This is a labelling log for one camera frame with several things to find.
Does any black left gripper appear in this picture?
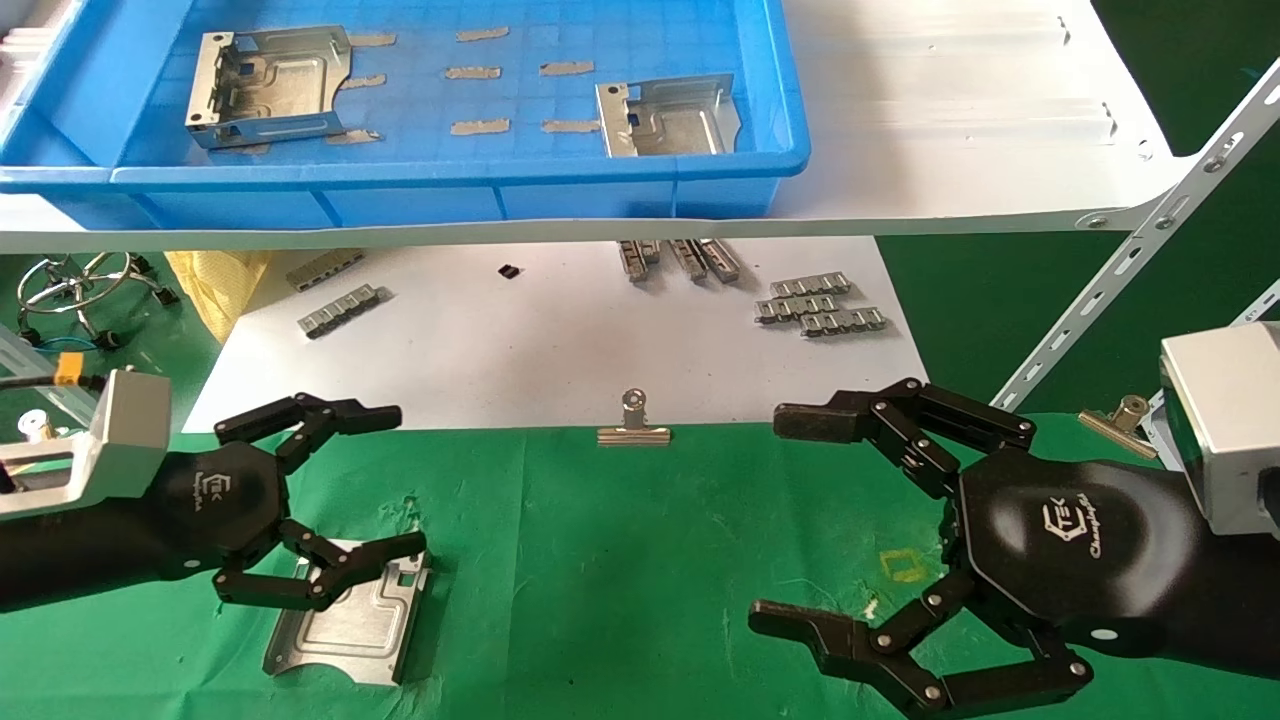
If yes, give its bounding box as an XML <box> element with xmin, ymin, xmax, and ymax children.
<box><xmin>150</xmin><ymin>393</ymin><xmax>429</xmax><ymax>613</ymax></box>

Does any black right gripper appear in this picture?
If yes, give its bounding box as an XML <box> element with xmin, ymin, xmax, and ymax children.
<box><xmin>748</xmin><ymin>378</ymin><xmax>1206</xmax><ymax>719</ymax></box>

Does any grey sheet metal bracket part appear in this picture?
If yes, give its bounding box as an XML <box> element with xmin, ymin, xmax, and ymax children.
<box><xmin>262</xmin><ymin>538</ymin><xmax>433</xmax><ymax>687</ymax></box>
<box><xmin>596</xmin><ymin>74</ymin><xmax>743</xmax><ymax>159</ymax></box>
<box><xmin>184</xmin><ymin>26</ymin><xmax>353</xmax><ymax>151</ymax></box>

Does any green table cloth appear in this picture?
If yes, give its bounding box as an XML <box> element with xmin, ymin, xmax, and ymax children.
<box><xmin>0</xmin><ymin>412</ymin><xmax>1280</xmax><ymax>720</ymax></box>

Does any white board sheet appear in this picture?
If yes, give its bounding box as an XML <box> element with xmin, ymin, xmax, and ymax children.
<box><xmin>183</xmin><ymin>237</ymin><xmax>943</xmax><ymax>433</ymax></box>

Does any yellow cloth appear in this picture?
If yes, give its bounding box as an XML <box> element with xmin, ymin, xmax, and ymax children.
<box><xmin>164</xmin><ymin>250</ymin><xmax>271</xmax><ymax>344</ymax></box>

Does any chrome stool base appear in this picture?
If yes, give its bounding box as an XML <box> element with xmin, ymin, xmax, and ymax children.
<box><xmin>15</xmin><ymin>252</ymin><xmax>181</xmax><ymax>351</ymax></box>

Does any white shelf board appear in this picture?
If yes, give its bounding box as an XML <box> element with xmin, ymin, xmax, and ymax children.
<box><xmin>0</xmin><ymin>0</ymin><xmax>1216</xmax><ymax>254</ymax></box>

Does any short slotted metal strut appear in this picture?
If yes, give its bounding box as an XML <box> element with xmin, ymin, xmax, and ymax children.
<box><xmin>1228</xmin><ymin>280</ymin><xmax>1280</xmax><ymax>329</ymax></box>

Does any long slotted metal strut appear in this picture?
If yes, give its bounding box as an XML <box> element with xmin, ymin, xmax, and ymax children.
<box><xmin>990</xmin><ymin>60</ymin><xmax>1280</xmax><ymax>413</ymax></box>

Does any blue plastic tray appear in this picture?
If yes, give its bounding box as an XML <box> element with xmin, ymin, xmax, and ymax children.
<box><xmin>0</xmin><ymin>0</ymin><xmax>811</xmax><ymax>231</ymax></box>

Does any white ribbed panel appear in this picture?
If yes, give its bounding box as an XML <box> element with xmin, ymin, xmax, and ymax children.
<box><xmin>0</xmin><ymin>0</ymin><xmax>79</xmax><ymax>113</ymax></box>

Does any grey metal frame bar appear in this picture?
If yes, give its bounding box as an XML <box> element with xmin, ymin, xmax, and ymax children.
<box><xmin>0</xmin><ymin>325</ymin><xmax>46</xmax><ymax>373</ymax></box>

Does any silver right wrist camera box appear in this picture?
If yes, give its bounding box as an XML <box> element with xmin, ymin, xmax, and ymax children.
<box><xmin>1140</xmin><ymin>322</ymin><xmax>1280</xmax><ymax>541</ymax></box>

